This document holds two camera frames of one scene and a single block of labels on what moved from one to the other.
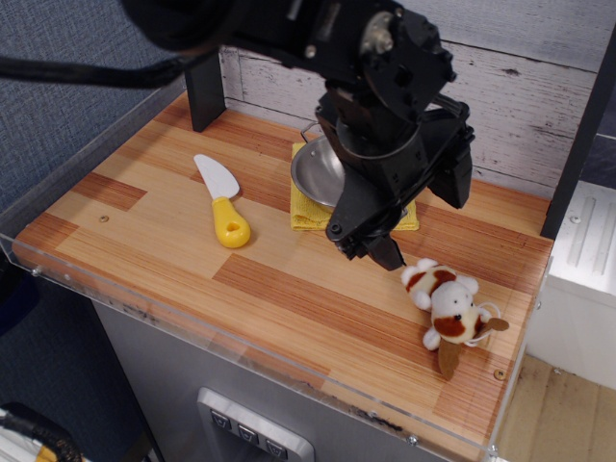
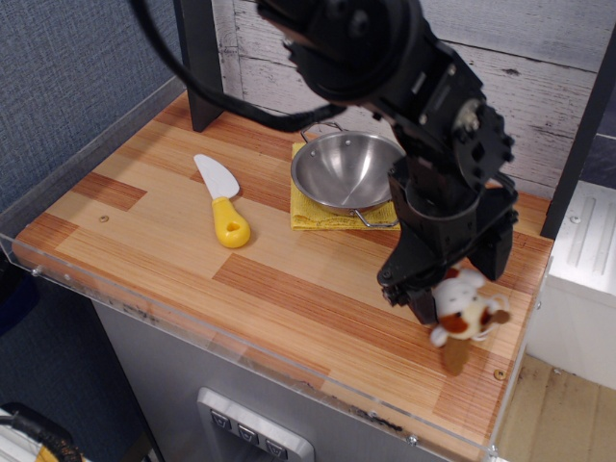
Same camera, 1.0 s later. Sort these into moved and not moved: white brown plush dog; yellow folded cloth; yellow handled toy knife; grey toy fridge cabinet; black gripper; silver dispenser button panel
Moved: white brown plush dog; black gripper
Not moved: grey toy fridge cabinet; silver dispenser button panel; yellow folded cloth; yellow handled toy knife
